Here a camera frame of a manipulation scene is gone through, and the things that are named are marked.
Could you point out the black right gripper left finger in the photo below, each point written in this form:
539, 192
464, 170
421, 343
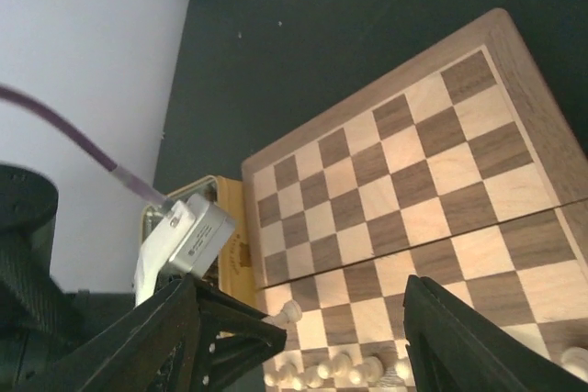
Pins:
129, 355

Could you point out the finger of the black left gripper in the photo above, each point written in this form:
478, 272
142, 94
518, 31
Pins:
233, 339

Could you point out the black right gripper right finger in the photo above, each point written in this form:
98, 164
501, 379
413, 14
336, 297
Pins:
452, 347

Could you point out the light pawn placed later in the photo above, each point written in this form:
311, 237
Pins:
403, 369

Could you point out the light piece with round base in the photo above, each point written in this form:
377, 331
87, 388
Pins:
307, 379

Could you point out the light pawn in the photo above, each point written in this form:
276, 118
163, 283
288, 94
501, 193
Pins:
337, 367
370, 370
282, 376

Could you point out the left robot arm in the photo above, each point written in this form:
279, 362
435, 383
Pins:
40, 324

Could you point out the wooden chess board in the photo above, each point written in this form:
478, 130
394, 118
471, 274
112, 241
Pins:
457, 165

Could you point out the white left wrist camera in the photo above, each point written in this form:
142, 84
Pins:
189, 238

